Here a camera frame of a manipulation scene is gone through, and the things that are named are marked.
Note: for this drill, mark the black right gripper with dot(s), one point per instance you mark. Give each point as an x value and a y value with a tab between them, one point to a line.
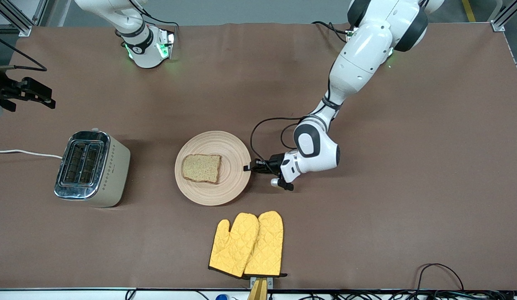
3	89

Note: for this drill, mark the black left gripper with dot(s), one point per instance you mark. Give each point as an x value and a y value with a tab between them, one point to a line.
275	162

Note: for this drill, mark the round wooden plate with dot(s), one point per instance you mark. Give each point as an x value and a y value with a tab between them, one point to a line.
233	146

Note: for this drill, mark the brown bread slice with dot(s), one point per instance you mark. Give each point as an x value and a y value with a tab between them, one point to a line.
201	168

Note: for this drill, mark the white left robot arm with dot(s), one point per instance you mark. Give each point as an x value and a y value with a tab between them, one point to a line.
362	50

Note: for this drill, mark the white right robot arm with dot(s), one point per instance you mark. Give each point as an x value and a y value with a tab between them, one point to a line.
144	46

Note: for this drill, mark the beige chrome two-slot toaster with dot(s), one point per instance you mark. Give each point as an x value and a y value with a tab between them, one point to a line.
110	175

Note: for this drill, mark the yellow quilted oven mitt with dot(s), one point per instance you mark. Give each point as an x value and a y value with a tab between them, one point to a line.
267	246
231	250

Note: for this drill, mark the aluminium frame profile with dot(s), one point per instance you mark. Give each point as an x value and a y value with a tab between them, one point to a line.
16	18
506	18

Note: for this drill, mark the wooden camera mount bracket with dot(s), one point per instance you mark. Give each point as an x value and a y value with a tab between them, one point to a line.
258	289

